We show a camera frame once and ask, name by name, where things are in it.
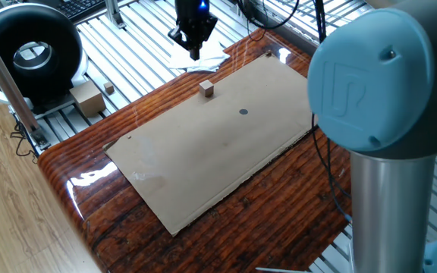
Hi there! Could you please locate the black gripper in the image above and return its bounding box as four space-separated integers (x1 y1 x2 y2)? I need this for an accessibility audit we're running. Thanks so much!
168 0 219 61

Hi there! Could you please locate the small wooden block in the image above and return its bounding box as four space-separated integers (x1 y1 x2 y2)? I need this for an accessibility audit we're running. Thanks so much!
198 80 215 99

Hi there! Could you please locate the white crumpled cloth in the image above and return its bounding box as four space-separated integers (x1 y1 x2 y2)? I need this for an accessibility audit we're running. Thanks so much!
167 37 231 74

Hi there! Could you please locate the black keyboard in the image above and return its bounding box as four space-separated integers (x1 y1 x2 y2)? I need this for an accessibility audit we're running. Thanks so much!
55 0 108 22

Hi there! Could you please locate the brown cardboard sheet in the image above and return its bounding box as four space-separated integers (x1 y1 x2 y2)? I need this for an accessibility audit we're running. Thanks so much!
102 51 318 237

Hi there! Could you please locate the cardboard box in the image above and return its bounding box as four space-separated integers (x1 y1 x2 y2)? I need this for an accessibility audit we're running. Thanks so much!
69 80 107 118

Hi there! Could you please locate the brown wooden board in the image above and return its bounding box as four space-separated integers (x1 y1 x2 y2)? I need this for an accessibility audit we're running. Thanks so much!
37 28 356 273

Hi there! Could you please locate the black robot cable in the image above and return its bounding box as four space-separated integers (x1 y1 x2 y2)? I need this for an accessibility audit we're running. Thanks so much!
237 0 301 31

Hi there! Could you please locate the short aluminium post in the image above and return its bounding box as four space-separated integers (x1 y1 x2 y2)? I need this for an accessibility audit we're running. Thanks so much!
104 0 127 30

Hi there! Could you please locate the black cable under arm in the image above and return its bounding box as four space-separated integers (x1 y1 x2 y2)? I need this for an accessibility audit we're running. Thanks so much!
311 113 352 223

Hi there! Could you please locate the aluminium post with foot bracket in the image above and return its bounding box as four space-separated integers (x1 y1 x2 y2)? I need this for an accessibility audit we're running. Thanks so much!
0 17 51 151

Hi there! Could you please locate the black floor cable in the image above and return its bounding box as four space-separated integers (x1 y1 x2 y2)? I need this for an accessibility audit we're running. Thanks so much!
9 121 39 164

